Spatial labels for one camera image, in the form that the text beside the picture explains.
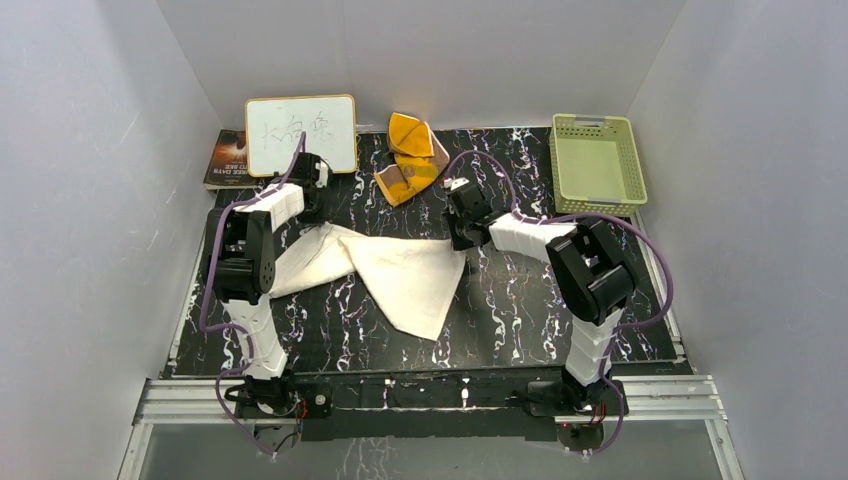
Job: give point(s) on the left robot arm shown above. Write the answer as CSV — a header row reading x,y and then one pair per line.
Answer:
x,y
238,262

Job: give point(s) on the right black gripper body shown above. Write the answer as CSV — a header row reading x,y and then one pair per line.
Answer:
x,y
458,229

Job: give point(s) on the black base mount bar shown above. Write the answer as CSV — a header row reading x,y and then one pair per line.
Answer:
x,y
536,403

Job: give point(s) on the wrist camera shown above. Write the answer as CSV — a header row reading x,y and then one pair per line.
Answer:
x,y
454,185
324,174

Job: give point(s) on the white towel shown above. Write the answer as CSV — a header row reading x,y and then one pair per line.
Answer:
x,y
412,281

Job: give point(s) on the dark book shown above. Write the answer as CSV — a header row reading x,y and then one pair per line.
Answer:
x,y
227,168

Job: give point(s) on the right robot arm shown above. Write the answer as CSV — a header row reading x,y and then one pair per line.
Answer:
x,y
594,278

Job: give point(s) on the yellow brown towel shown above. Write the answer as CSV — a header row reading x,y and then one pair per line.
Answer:
x,y
419,159

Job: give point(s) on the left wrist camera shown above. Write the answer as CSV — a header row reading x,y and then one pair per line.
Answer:
x,y
324,174

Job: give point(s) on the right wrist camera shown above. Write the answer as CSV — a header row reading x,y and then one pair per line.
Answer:
x,y
454,185

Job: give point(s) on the whiteboard with yellow frame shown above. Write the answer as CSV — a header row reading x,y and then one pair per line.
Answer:
x,y
277,127

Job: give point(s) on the green plastic basket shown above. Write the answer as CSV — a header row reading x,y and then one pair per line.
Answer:
x,y
595,165

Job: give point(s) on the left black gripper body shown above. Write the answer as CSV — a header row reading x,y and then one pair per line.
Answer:
x,y
318,215

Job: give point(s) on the aluminium rail frame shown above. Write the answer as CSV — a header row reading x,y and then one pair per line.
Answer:
x,y
650,398

